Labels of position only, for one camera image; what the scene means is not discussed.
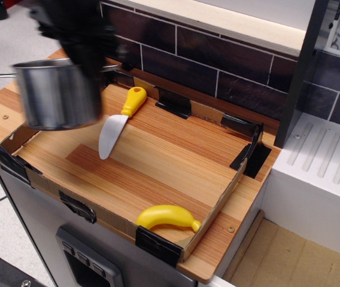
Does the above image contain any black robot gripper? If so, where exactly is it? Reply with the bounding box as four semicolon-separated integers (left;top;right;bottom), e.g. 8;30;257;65
29;1;127;90

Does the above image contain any stainless steel pot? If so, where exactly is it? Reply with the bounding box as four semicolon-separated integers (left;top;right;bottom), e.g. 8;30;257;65
0;59;104;131

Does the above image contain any yellow toy banana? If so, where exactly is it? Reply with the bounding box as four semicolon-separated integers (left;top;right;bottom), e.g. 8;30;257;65
136;204;202;233

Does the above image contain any grey oven control panel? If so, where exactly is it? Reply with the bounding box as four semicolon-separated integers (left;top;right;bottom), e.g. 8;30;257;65
56;227;124;286

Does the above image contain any white toy sink drainboard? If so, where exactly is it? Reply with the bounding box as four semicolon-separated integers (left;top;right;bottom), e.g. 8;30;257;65
261;114;340;253

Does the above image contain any yellow handled toy knife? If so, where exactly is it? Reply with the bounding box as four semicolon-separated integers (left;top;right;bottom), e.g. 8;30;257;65
98;87;147;160

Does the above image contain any dark grey right post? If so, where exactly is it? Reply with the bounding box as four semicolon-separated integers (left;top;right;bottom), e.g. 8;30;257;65
274;1;329;148

